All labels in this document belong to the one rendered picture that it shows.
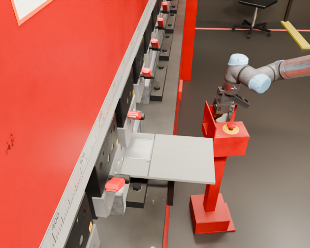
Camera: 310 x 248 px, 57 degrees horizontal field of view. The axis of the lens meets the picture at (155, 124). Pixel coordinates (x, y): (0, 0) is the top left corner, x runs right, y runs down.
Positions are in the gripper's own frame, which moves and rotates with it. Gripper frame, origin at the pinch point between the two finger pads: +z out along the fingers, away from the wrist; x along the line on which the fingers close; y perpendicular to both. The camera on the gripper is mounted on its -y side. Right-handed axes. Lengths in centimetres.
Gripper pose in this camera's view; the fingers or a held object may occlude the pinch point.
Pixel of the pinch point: (224, 123)
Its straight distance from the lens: 143.4
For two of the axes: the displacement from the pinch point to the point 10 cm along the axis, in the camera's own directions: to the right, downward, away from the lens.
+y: -9.9, -0.2, -1.1
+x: 0.8, 6.3, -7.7
